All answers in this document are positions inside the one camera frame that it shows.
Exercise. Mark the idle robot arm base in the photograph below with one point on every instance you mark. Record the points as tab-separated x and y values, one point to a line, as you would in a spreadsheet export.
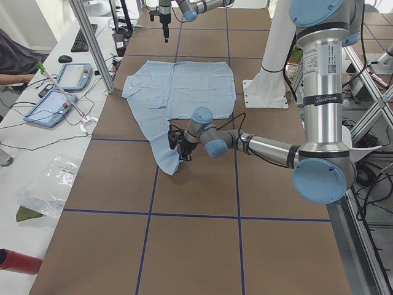
381	64

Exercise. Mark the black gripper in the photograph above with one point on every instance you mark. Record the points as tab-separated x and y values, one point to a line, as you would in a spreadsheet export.
186	146
164	18

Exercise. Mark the green cloth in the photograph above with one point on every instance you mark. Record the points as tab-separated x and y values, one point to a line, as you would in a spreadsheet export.
24	214

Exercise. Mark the clear plastic bag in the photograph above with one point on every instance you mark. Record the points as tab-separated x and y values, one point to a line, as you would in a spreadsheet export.
48	193

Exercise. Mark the near blue teach pendant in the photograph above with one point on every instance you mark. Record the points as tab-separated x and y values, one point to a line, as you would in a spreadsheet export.
51	109

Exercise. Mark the aluminium frame post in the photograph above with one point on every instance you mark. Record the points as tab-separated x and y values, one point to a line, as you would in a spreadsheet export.
85	25

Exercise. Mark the blue teach pendant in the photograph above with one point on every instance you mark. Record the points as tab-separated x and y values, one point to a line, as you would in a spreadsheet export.
74	77
51	109

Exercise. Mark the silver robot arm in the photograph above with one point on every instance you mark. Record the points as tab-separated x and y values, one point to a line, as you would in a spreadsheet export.
189	9
322	168

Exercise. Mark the black keyboard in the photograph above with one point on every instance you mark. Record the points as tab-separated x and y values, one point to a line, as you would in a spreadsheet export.
80	43

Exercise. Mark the far blue teach pendant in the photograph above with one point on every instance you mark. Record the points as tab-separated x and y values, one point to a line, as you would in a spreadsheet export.
74	77

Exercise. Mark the red cylindrical bottle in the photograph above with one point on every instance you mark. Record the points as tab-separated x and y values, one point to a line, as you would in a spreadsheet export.
20	263

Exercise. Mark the light blue button-up shirt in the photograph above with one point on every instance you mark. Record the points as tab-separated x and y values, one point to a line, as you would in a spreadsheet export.
161	91

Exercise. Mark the black computer mouse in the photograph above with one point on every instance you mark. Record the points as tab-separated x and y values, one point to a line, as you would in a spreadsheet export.
65	59

